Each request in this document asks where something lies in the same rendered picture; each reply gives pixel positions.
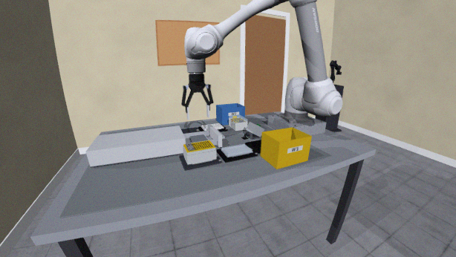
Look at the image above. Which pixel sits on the yellow open-top bin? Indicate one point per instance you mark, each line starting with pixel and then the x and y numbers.
pixel 285 147

